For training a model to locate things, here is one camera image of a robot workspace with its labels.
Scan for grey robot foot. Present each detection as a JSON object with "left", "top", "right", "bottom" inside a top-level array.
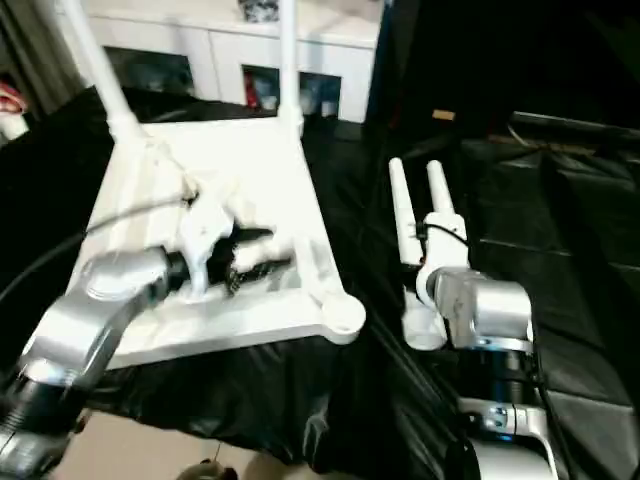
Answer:
[{"left": 181, "top": 458, "right": 237, "bottom": 480}]

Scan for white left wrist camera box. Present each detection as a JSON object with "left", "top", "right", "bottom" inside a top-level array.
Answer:
[{"left": 176, "top": 191, "right": 240, "bottom": 305}]

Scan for red clothes hangers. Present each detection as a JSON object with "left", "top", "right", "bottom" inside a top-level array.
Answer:
[{"left": 0, "top": 82, "right": 28, "bottom": 117}]

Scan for white glass-door cabinet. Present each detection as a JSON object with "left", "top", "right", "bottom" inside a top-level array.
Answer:
[{"left": 82, "top": 0, "right": 380, "bottom": 124}]

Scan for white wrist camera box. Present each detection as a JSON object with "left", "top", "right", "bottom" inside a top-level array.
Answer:
[
  {"left": 415, "top": 210, "right": 472, "bottom": 307},
  {"left": 176, "top": 191, "right": 240, "bottom": 305}
]

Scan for white plastic container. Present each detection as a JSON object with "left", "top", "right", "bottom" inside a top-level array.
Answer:
[{"left": 0, "top": 114, "right": 29, "bottom": 145}]

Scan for white plastic table top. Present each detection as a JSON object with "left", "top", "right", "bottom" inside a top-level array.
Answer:
[{"left": 69, "top": 117, "right": 367, "bottom": 372}]

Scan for grey curtain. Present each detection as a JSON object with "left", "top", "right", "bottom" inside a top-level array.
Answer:
[{"left": 0, "top": 0, "right": 84, "bottom": 117}]

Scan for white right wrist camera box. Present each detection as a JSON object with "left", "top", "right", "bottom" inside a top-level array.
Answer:
[{"left": 415, "top": 210, "right": 472, "bottom": 307}]

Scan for black glossy mat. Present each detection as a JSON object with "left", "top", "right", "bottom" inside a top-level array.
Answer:
[{"left": 0, "top": 84, "right": 640, "bottom": 480}]

